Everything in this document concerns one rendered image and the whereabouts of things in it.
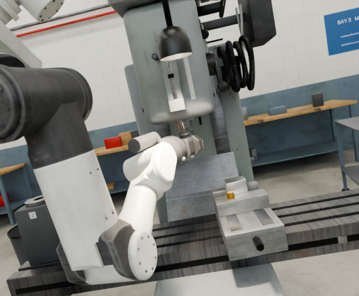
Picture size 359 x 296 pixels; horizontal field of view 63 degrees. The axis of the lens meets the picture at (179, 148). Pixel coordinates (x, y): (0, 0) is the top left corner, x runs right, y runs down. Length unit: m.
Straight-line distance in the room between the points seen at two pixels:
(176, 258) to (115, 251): 0.47
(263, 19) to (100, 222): 0.91
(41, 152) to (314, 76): 5.19
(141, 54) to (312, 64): 4.76
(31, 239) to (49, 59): 4.83
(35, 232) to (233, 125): 0.84
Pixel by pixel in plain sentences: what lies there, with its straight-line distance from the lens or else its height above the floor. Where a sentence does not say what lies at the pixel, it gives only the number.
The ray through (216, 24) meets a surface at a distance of 1.21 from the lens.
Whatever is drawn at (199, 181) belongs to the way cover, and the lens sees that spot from 1.27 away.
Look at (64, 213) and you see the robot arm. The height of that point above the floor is 1.24.
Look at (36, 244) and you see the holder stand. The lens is 1.10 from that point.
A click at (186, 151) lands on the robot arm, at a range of 0.79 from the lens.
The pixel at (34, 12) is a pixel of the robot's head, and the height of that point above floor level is 1.57.
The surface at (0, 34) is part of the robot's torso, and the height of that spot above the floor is 1.51.
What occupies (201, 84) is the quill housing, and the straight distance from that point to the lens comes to 0.81.
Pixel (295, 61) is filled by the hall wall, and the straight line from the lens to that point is 5.37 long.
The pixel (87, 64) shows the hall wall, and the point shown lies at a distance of 5.47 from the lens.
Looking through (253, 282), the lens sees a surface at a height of 0.87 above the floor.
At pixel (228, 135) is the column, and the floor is 1.18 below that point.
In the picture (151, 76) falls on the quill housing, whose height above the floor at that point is 1.44.
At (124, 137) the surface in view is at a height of 1.00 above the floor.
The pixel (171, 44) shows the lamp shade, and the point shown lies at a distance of 0.63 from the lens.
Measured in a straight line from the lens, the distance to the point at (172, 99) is 0.77.
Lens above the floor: 1.36
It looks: 9 degrees down
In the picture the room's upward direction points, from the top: 12 degrees counter-clockwise
